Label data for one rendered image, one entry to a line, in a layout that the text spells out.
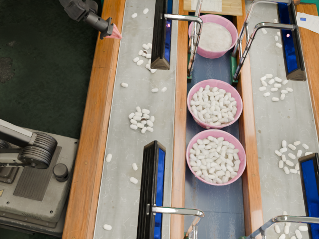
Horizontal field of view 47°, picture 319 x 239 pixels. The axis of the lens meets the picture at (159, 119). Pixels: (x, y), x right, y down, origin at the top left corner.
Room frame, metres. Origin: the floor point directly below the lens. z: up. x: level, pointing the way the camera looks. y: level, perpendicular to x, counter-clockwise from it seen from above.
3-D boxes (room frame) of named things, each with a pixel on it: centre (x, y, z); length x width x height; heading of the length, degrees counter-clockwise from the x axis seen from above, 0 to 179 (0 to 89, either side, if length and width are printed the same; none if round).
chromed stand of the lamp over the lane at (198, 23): (1.21, -0.04, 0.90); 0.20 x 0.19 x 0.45; 4
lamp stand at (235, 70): (1.24, -0.43, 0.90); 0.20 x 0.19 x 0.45; 4
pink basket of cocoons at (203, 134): (0.68, -0.27, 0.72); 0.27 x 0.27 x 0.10
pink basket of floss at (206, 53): (1.40, -0.22, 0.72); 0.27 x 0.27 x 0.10
